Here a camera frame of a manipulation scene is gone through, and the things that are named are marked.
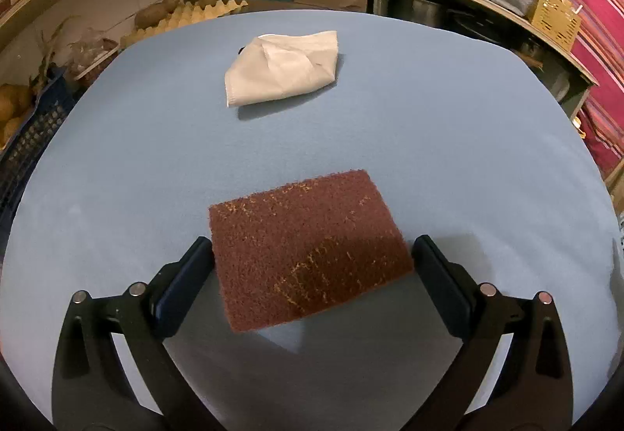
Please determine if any white cloth bag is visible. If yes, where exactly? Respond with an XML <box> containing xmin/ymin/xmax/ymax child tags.
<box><xmin>224</xmin><ymin>30</ymin><xmax>339</xmax><ymax>108</ymax></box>

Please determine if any yellow box with sticks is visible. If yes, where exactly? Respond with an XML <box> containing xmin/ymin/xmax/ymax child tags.
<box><xmin>529</xmin><ymin>0</ymin><xmax>583</xmax><ymax>52</ymax></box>

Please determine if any brown scouring pad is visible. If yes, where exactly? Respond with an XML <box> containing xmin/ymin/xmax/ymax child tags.
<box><xmin>208</xmin><ymin>169</ymin><xmax>415</xmax><ymax>333</ymax></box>

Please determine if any large potato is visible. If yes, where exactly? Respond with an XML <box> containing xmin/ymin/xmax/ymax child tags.
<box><xmin>134</xmin><ymin>0</ymin><xmax>181</xmax><ymax>28</ymax></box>

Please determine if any pile of yellow produce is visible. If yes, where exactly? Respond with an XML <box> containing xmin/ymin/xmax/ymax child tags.
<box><xmin>0</xmin><ymin>84</ymin><xmax>35</xmax><ymax>149</ymax></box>

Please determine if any yellow egg tray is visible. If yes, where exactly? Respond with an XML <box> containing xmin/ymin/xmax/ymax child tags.
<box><xmin>119</xmin><ymin>0</ymin><xmax>249</xmax><ymax>49</ymax></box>

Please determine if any pink striped blanket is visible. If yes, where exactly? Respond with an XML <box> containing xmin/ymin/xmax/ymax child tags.
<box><xmin>517</xmin><ymin>0</ymin><xmax>624</xmax><ymax>178</ymax></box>

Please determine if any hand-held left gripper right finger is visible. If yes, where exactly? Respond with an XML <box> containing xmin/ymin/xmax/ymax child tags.
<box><xmin>412</xmin><ymin>234</ymin><xmax>575</xmax><ymax>431</ymax></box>

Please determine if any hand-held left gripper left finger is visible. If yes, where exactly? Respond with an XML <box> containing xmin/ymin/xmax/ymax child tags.
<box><xmin>51</xmin><ymin>236</ymin><xmax>215</xmax><ymax>431</ymax></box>

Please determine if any metal pot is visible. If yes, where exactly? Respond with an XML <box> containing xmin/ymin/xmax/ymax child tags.
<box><xmin>395</xmin><ymin>0</ymin><xmax>442</xmax><ymax>27</ymax></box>

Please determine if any wooden cabinet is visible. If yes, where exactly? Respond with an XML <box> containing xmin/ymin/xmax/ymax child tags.
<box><xmin>370</xmin><ymin>0</ymin><xmax>599</xmax><ymax>120</ymax></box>

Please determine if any red-rimmed basket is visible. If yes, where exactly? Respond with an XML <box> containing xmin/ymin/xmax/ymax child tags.
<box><xmin>73</xmin><ymin>38</ymin><xmax>120</xmax><ymax>88</ymax></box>

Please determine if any blue plastic crate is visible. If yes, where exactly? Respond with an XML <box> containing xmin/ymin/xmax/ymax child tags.
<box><xmin>0</xmin><ymin>70</ymin><xmax>79</xmax><ymax>227</ymax></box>

